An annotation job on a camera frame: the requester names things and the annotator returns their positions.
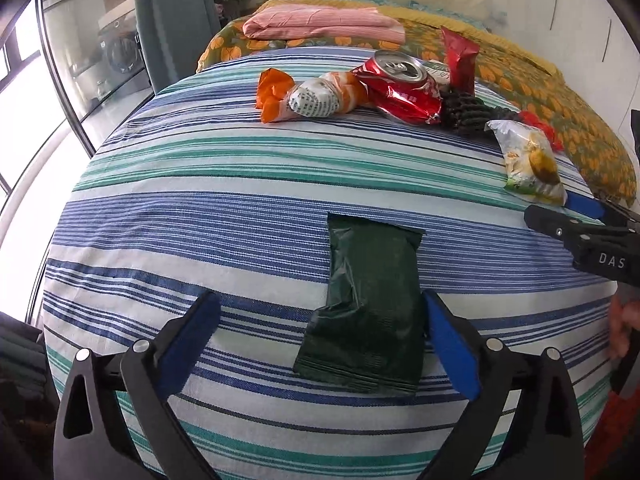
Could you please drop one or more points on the white milk carton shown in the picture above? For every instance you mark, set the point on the white milk carton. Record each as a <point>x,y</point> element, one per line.
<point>439,72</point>

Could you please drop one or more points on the crushed red soda can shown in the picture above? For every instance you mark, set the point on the crushed red soda can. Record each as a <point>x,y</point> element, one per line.
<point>399,86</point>

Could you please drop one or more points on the person's right hand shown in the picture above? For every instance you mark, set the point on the person's right hand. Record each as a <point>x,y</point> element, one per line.
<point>622,319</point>

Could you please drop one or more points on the orange white snack wrapper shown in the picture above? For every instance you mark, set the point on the orange white snack wrapper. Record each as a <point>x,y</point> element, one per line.
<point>280,98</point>

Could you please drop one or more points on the white built-in wardrobe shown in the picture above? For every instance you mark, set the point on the white built-in wardrobe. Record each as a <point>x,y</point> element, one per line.
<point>590,46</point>

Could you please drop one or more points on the bed with floral quilt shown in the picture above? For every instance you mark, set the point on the bed with floral quilt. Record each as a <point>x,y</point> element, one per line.
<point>522,78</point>

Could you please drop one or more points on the black framed glass sliding door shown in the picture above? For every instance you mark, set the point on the black framed glass sliding door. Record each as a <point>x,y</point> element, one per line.
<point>95,100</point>

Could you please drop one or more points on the red plastic bag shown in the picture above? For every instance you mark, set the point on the red plastic bag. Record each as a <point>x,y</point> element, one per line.
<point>533,120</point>

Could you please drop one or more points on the striped blue green tablecloth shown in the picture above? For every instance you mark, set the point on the striped blue green tablecloth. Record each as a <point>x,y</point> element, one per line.
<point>195,192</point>

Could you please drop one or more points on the yellow white chip bag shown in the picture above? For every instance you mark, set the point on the yellow white chip bag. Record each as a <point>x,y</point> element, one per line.
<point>531,168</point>

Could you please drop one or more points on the dark green snack packet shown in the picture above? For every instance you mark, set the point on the dark green snack packet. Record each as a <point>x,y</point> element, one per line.
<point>370,334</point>

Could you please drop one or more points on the black pinecone-like ball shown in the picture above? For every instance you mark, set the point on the black pinecone-like ball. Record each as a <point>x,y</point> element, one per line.
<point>468,115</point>

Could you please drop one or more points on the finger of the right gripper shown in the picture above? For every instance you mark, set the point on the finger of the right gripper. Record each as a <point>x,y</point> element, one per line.
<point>606,211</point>
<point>560,224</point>

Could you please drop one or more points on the blue grey curtain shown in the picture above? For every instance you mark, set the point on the blue grey curtain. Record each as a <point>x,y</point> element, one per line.
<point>173,35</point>

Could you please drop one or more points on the folded pink blanket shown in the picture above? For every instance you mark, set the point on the folded pink blanket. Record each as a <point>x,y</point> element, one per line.
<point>302,21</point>

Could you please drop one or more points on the washing machine behind glass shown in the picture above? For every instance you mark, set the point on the washing machine behind glass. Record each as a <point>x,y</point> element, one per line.
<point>119,43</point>

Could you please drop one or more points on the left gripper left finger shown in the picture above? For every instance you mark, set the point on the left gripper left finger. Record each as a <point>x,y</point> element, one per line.
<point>92,440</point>

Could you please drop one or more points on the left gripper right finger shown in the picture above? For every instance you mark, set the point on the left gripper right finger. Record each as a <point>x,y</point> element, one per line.
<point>544,440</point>

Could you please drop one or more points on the red snack bag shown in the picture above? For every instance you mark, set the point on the red snack bag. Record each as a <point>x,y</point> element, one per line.
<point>461,54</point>

